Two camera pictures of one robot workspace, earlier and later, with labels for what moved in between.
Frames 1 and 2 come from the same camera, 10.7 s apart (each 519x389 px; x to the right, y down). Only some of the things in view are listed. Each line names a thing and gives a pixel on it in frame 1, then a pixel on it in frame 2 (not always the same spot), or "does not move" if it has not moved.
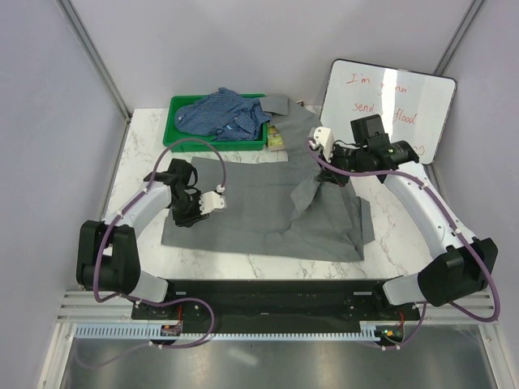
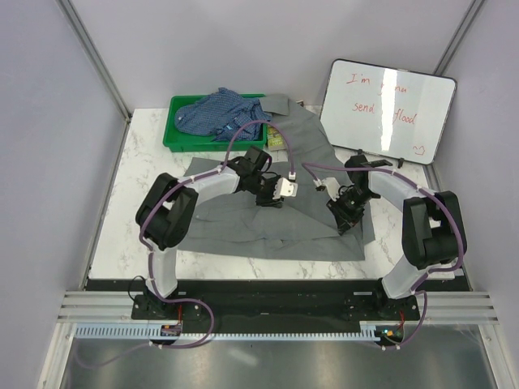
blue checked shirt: (225, 115) does not move
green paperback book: (276, 141) does not move
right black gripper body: (350, 160) to (349, 206)
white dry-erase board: (414, 106) does not move
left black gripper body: (186, 210) to (263, 189)
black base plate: (299, 305) does not move
